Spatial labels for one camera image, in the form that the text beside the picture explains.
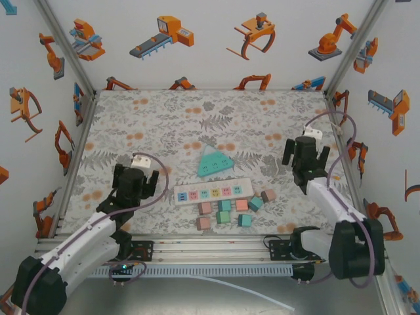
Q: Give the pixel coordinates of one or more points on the brownish pink cube plug adapter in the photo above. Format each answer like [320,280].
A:
[268,196]

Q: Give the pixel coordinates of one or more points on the long white power strip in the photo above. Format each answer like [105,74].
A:
[213,182]

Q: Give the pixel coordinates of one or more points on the teal cube plug adapter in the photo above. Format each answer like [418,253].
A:
[255,204]
[244,220]
[224,205]

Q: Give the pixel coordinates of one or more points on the dusty pink cube plug adapter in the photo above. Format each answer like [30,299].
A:
[203,223]

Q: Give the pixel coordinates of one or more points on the teal triangular power strip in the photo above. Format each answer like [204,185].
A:
[215,162]

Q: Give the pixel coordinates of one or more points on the salmon cube plug adapter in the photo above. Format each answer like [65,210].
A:
[241,205]

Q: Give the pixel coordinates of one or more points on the green cube plug adapter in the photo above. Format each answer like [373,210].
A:
[222,217]

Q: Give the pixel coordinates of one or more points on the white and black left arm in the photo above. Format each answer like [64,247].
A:
[75,243]

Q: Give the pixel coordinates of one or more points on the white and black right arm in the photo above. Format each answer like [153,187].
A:
[354,249]

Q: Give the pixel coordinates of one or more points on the floral patterned table cover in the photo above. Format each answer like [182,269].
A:
[164,115]

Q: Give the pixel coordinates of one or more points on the black controller box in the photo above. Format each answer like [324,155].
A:
[303,272]
[122,269]

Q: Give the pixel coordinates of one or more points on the aluminium side rail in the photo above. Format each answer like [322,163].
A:
[73,167]
[347,154]

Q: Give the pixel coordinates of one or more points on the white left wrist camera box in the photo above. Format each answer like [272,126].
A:
[141,162]

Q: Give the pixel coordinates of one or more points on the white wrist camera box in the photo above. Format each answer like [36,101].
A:
[141,162]
[312,133]

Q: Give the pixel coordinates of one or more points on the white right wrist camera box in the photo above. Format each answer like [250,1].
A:
[312,133]

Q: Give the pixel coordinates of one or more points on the aluminium front rail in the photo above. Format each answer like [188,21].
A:
[210,252]

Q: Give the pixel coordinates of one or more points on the aluminium frame post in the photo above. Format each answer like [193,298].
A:
[354,47]
[65,46]

